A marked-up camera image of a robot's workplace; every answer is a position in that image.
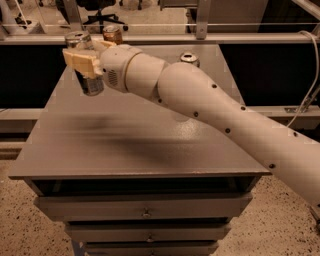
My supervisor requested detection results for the grey drawer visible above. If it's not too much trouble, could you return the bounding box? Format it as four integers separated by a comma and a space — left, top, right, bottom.
85, 241, 218, 256
34, 192, 252, 222
66, 223, 231, 243

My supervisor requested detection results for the top grey drawer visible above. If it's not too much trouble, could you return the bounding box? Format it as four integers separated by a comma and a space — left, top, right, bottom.
34, 192, 252, 222

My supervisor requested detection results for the white cable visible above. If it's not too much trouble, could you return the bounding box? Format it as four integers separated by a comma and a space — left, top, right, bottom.
286, 29, 320, 128

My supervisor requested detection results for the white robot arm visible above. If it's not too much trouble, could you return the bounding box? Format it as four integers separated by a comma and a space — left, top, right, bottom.
63, 41, 320, 206

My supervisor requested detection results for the bottom grey drawer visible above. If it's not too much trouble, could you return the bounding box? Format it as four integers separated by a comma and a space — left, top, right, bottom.
85, 241, 218, 256

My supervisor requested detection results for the silver blue redbull can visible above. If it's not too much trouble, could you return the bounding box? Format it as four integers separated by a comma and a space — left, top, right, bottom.
63, 31, 104, 96

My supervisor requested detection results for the green white 7up can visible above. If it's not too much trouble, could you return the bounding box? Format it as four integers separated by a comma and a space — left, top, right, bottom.
180, 51, 200, 67

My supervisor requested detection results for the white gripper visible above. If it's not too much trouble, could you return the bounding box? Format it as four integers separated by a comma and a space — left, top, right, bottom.
63, 40, 141, 93

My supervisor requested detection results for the middle grey drawer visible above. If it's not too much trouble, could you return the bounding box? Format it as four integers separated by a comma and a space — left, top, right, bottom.
66, 223, 231, 243

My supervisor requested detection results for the metal railing frame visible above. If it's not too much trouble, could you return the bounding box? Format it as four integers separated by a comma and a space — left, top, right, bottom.
0, 0, 320, 38

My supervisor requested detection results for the brown orange soda can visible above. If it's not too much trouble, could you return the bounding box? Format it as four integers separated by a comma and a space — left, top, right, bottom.
102, 25, 123, 45

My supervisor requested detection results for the grey drawer cabinet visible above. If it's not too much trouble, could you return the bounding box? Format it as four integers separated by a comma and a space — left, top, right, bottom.
8, 44, 272, 256

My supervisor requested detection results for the black office chair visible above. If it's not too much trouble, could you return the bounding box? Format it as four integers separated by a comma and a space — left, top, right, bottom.
55, 0, 128, 31

